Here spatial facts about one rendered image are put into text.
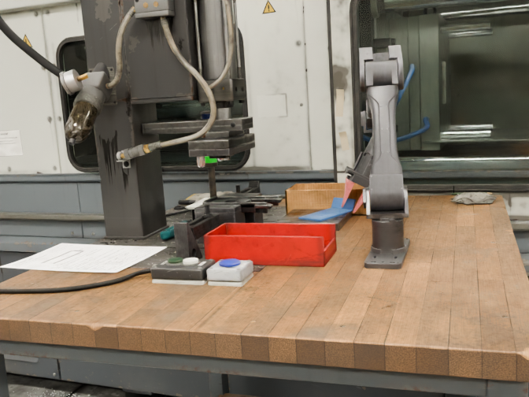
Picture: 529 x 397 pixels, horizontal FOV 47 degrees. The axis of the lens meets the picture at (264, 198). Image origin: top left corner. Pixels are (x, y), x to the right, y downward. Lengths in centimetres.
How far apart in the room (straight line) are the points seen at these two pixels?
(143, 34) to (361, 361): 94
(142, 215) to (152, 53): 39
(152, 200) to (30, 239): 119
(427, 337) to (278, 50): 139
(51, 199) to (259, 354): 181
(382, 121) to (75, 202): 153
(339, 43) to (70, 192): 121
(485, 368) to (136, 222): 96
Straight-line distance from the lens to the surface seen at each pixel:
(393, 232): 123
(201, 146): 140
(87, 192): 249
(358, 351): 87
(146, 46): 150
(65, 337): 105
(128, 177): 154
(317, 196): 167
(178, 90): 146
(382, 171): 125
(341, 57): 198
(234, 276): 111
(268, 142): 212
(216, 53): 145
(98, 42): 156
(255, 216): 153
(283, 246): 121
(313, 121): 205
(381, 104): 130
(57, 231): 262
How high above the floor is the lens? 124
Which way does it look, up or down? 10 degrees down
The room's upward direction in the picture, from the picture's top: 4 degrees counter-clockwise
